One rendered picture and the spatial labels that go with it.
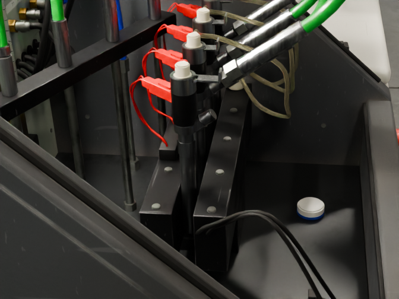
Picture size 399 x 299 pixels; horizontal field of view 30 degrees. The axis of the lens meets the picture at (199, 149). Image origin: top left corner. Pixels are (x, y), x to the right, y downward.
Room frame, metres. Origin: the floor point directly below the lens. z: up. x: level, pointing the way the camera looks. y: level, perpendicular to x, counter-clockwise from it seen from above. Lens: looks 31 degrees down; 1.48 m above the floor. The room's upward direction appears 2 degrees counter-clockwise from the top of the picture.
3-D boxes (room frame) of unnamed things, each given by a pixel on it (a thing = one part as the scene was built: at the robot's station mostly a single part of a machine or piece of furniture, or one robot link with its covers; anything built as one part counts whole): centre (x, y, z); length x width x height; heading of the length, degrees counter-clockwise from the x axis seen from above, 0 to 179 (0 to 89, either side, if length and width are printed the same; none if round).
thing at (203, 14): (0.89, -0.01, 1.13); 0.02 x 0.02 x 0.03
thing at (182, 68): (0.73, 0.01, 1.13); 0.02 x 0.02 x 0.03
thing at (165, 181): (0.85, -0.01, 0.91); 0.34 x 0.10 x 0.15; 170
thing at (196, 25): (0.88, -0.02, 1.03); 0.05 x 0.03 x 0.21; 80
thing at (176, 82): (0.73, 0.00, 1.03); 0.05 x 0.03 x 0.21; 80
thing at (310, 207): (0.88, -0.16, 0.84); 0.04 x 0.04 x 0.01
